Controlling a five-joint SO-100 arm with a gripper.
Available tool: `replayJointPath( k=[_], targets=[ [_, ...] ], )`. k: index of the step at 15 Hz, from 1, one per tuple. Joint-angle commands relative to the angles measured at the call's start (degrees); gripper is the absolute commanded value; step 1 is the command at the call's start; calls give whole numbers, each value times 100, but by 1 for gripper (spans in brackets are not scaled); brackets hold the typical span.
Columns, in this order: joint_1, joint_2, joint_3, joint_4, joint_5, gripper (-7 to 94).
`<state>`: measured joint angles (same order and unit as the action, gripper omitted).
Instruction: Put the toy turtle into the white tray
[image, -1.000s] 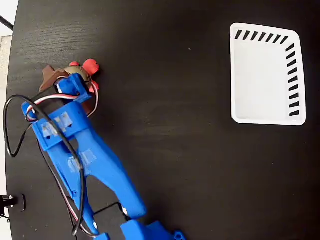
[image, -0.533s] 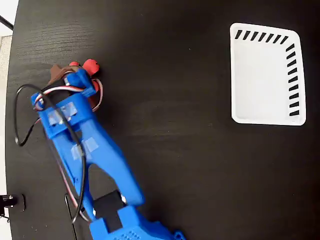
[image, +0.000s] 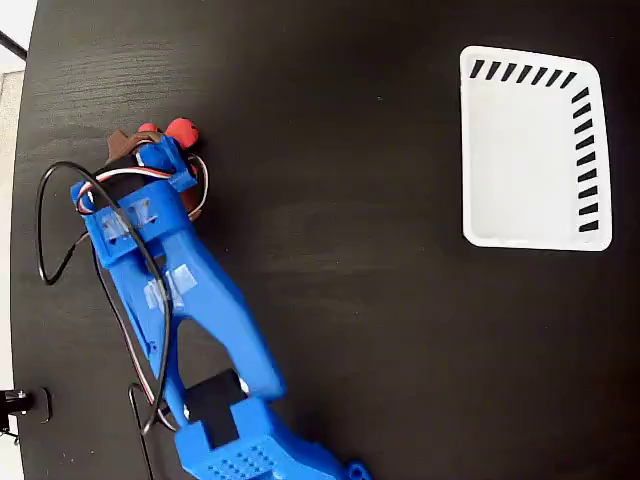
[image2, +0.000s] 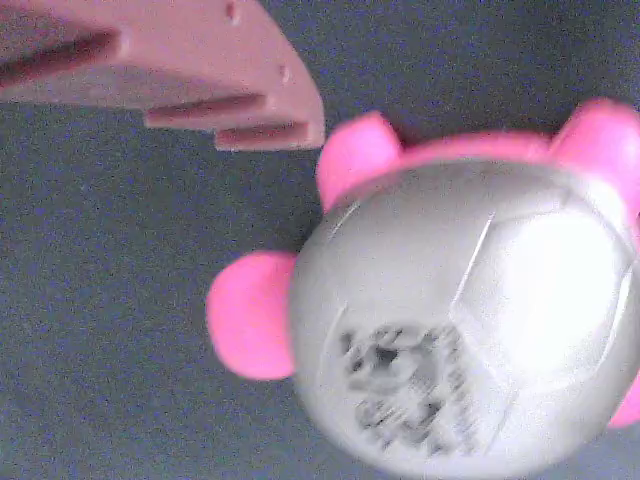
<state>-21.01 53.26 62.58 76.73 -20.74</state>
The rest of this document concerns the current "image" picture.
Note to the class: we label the reddish-brown gripper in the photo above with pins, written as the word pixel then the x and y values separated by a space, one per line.
pixel 163 153

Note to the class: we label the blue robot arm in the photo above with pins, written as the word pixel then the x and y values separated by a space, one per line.
pixel 200 305

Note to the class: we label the white plastic basket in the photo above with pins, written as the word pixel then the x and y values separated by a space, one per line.
pixel 525 160

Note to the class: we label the black rod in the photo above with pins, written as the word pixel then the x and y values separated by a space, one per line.
pixel 12 44

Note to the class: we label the black table clamp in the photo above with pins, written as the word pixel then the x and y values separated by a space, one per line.
pixel 30 404

